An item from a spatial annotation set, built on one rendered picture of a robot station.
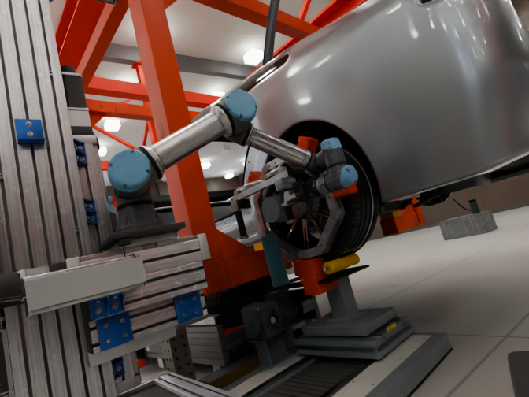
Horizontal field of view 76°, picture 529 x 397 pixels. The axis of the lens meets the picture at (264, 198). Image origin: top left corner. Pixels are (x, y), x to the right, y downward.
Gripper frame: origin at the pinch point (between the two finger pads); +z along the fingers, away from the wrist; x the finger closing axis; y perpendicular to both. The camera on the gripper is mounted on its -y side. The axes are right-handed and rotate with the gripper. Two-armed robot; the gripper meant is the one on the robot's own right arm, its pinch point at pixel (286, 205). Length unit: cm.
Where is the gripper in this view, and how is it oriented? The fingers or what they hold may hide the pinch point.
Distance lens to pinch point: 147.5
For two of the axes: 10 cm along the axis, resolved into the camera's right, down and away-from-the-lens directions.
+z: -6.5, 2.8, 7.1
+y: -2.4, -9.6, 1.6
